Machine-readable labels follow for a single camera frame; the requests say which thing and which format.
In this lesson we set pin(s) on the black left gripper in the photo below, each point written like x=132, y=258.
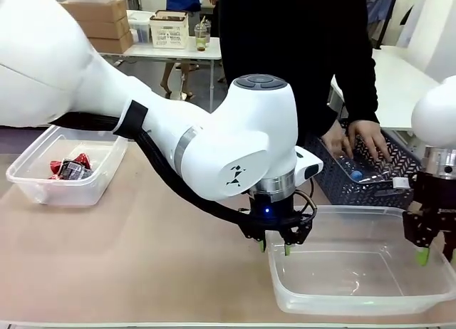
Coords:
x=272, y=211

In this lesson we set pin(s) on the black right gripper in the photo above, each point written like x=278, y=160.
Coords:
x=436, y=195

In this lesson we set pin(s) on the clear plastic bottle blue cap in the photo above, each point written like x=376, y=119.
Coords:
x=370, y=174

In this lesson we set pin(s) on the red snack wrapper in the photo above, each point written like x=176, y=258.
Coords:
x=82, y=160
x=55, y=168

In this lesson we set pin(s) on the dark wrapper with label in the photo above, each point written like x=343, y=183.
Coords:
x=75, y=171

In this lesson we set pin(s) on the clear plastic container with wrappers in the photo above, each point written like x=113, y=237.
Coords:
x=35, y=190

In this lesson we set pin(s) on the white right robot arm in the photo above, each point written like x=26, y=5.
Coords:
x=434, y=119

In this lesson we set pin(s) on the person's left forearm black sleeve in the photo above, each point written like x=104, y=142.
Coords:
x=367, y=94

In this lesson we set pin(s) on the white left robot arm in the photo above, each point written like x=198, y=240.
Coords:
x=249, y=129

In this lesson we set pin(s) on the black plastic mesh basket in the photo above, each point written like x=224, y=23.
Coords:
x=356, y=197

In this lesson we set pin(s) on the white perforated plastic basket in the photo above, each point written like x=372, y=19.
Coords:
x=169, y=31

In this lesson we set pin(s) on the person's right hand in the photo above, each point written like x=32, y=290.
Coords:
x=338, y=136

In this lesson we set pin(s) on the person's left hand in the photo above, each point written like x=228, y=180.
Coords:
x=368, y=136

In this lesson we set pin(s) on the large white table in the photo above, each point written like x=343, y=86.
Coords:
x=402, y=72

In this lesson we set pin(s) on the person in black sweater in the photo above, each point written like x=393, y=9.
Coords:
x=292, y=40

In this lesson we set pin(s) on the white folding table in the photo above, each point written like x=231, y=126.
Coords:
x=171, y=53

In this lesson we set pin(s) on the plastic cup with straw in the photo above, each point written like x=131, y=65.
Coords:
x=201, y=37

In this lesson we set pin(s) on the white board panel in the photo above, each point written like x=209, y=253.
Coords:
x=413, y=15

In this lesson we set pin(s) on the clear plastic storage box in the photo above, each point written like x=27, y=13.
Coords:
x=139, y=28

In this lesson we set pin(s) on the brown cardboard box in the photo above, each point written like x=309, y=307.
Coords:
x=103, y=10
x=115, y=43
x=110, y=27

